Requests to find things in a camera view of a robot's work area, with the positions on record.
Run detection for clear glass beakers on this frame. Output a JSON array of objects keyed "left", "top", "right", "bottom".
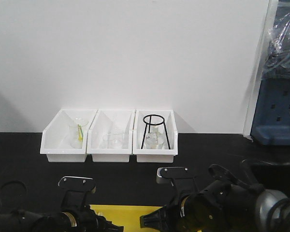
[{"left": 101, "top": 130, "right": 124, "bottom": 149}]

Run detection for white storage bin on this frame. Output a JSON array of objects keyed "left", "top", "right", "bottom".
[
  {"left": 40, "top": 109, "right": 97, "bottom": 162},
  {"left": 87, "top": 109, "right": 135, "bottom": 163},
  {"left": 133, "top": 110, "right": 178, "bottom": 163}
]

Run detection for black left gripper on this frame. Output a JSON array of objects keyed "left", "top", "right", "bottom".
[{"left": 0, "top": 176, "right": 124, "bottom": 232}]

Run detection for white storage bin right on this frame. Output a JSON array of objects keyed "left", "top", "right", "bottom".
[{"left": 133, "top": 110, "right": 178, "bottom": 163}]

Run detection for clear plastic bag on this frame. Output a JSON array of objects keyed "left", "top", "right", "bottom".
[{"left": 262, "top": 10, "right": 290, "bottom": 80}]

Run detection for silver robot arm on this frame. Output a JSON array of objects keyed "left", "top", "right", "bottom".
[{"left": 0, "top": 164, "right": 290, "bottom": 232}]

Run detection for clear glass conical flask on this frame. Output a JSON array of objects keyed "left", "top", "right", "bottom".
[{"left": 145, "top": 126, "right": 165, "bottom": 149}]

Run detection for white storage bin left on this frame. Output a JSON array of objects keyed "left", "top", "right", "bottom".
[{"left": 40, "top": 109, "right": 97, "bottom": 162}]

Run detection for white storage bin middle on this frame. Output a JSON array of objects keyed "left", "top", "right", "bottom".
[{"left": 87, "top": 109, "right": 135, "bottom": 163}]

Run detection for yellow plastic tray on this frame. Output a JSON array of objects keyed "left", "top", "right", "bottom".
[{"left": 90, "top": 204, "right": 161, "bottom": 232}]

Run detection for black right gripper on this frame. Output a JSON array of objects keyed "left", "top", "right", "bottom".
[{"left": 140, "top": 164, "right": 263, "bottom": 232}]

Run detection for black lab sink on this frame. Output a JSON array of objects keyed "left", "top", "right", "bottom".
[{"left": 241, "top": 159, "right": 290, "bottom": 197}]

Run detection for glass flask with yellow stick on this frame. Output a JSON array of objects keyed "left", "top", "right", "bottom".
[{"left": 69, "top": 118, "right": 88, "bottom": 149}]

